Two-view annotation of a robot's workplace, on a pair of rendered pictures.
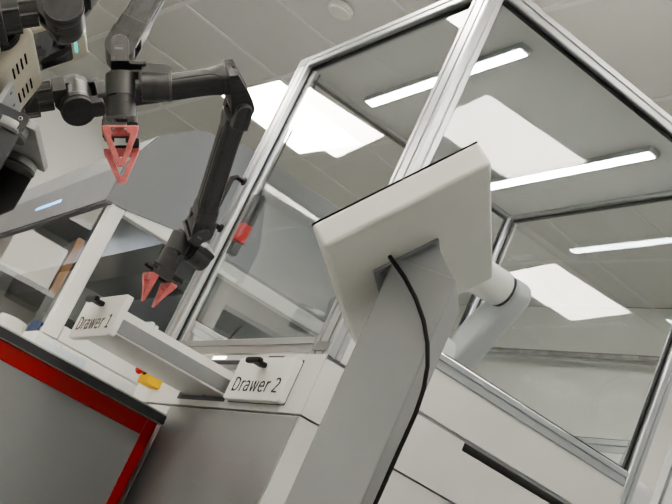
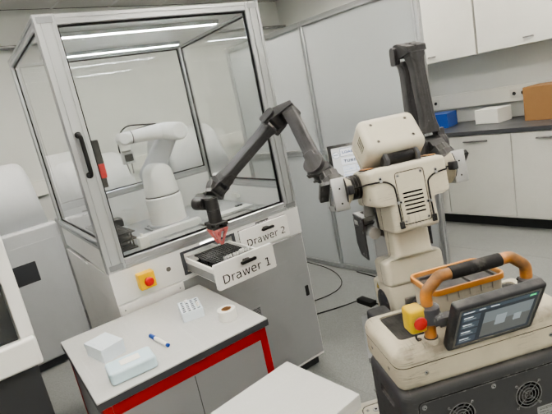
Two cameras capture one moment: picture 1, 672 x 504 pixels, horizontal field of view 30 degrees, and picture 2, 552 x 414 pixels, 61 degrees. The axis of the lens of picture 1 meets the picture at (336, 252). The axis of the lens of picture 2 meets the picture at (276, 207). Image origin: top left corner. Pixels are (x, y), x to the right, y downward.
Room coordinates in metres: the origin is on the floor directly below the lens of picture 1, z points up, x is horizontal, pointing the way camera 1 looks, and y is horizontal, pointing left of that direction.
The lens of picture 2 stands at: (3.10, 2.31, 1.52)
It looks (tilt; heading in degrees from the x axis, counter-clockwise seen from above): 13 degrees down; 262
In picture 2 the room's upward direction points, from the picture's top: 11 degrees counter-clockwise
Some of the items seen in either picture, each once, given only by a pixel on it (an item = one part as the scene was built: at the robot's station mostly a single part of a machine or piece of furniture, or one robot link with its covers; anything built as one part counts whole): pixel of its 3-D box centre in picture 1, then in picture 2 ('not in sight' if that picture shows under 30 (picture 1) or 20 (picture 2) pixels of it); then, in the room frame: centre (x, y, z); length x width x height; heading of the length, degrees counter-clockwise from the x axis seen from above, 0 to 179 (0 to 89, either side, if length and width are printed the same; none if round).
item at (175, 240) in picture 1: (180, 244); (210, 203); (3.11, 0.37, 1.15); 0.07 x 0.06 x 0.07; 133
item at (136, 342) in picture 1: (168, 361); (222, 259); (3.12, 0.26, 0.86); 0.40 x 0.26 x 0.06; 115
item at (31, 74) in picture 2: not in sight; (52, 143); (3.78, -0.08, 1.52); 0.87 x 0.01 x 0.86; 115
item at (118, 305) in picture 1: (100, 318); (245, 265); (3.03, 0.45, 0.87); 0.29 x 0.02 x 0.11; 25
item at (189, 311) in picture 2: (60, 359); (190, 309); (3.28, 0.53, 0.78); 0.12 x 0.08 x 0.04; 100
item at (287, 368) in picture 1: (261, 380); (264, 232); (2.88, 0.03, 0.87); 0.29 x 0.02 x 0.11; 25
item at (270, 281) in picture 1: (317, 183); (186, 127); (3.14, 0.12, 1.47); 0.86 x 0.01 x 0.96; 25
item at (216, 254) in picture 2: not in sight; (223, 259); (3.12, 0.27, 0.87); 0.22 x 0.18 x 0.06; 115
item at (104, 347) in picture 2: not in sight; (104, 347); (3.59, 0.69, 0.79); 0.13 x 0.09 x 0.05; 129
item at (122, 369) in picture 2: not in sight; (131, 365); (3.48, 0.87, 0.78); 0.15 x 0.10 x 0.04; 21
